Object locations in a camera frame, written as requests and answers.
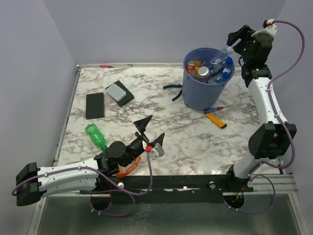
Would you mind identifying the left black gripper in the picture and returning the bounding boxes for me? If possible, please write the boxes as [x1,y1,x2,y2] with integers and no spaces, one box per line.
[121,116,165,168]

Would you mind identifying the small clear water bottle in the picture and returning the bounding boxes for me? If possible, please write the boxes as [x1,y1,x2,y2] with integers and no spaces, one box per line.
[209,47,234,65]

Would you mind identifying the crushed bottle blue cap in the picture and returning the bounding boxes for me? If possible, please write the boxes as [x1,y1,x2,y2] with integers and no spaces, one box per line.
[209,57,233,74]

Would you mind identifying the clear bottle blue label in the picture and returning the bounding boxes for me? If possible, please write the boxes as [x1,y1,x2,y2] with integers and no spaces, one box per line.
[207,68,231,84]

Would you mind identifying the crushed orange label bottle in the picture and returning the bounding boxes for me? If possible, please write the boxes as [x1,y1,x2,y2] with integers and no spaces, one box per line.
[115,156,141,179]

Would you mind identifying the Starbucks coffee bottle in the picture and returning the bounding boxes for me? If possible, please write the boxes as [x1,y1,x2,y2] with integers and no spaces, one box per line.
[196,66,210,83]

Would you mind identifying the small orange juice bottle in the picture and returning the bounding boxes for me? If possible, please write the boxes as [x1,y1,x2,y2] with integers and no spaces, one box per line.
[194,60,201,70]

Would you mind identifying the green bear shaped bottle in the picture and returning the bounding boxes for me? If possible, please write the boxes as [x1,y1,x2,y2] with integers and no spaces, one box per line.
[85,123,107,152]

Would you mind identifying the blue plastic bin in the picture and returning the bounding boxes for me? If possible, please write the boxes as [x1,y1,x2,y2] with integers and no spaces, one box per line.
[181,47,235,110]

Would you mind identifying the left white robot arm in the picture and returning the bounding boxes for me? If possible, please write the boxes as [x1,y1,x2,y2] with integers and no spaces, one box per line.
[12,116,165,207]

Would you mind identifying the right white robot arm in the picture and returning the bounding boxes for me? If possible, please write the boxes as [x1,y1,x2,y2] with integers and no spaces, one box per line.
[224,23,297,191]

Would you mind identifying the black flat box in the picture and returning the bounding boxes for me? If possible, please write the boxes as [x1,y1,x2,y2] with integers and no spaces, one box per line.
[105,81,134,107]

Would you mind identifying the white grey router box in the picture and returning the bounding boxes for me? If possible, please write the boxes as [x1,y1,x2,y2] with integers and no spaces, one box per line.
[106,84,126,101]

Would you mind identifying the black foam block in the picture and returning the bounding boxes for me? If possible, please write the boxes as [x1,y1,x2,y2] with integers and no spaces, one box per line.
[85,93,105,119]

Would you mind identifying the orange utility knife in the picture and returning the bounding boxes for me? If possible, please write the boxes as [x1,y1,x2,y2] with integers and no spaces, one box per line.
[205,113,227,129]

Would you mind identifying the red marker pen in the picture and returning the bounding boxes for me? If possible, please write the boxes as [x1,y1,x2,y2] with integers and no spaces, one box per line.
[99,65,114,68]

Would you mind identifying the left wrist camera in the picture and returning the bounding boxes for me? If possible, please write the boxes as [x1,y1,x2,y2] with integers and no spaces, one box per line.
[145,143,164,160]

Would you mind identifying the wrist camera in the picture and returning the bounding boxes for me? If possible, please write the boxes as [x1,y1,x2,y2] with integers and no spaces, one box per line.
[145,143,164,160]
[251,19,277,37]

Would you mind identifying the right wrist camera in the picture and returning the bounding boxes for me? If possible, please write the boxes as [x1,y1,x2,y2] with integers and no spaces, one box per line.
[251,19,277,37]

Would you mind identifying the blue handled pliers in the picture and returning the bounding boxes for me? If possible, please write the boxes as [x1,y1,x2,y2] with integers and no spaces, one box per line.
[163,84,183,102]

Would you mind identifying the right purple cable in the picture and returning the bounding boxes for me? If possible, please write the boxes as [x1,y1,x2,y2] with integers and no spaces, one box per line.
[228,20,306,215]

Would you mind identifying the blue handled screwdriver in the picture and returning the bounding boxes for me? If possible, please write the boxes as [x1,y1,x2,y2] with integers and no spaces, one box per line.
[203,105,232,114]

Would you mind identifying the black mounting rail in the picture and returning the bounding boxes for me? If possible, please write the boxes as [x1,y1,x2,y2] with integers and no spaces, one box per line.
[92,173,253,204]

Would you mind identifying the aluminium frame rail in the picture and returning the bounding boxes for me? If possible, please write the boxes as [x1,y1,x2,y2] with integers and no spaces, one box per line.
[252,174,298,194]

